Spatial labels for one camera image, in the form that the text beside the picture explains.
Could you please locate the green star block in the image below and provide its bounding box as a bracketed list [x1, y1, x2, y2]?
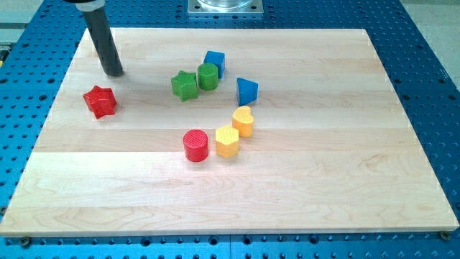
[170, 70, 198, 101]

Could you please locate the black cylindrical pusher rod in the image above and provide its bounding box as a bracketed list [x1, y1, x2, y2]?
[65, 0, 123, 76]

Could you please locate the yellow hexagon block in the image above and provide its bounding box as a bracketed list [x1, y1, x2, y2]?
[215, 126, 239, 158]

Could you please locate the wooden board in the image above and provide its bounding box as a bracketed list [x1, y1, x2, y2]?
[1, 28, 459, 237]

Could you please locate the green cylinder block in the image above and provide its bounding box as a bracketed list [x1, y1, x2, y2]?
[198, 63, 219, 91]

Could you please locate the red star block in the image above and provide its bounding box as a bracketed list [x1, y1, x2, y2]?
[83, 86, 117, 119]

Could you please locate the red cylinder block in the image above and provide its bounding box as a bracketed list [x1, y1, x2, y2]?
[183, 129, 208, 162]

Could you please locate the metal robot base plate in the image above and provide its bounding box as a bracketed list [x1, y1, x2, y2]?
[187, 0, 264, 16]

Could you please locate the yellow heart block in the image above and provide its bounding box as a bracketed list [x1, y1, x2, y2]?
[232, 106, 254, 137]

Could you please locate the blue cube block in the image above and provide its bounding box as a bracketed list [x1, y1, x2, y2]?
[203, 50, 226, 79]

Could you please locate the blue triangle block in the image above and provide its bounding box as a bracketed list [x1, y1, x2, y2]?
[236, 78, 259, 106]

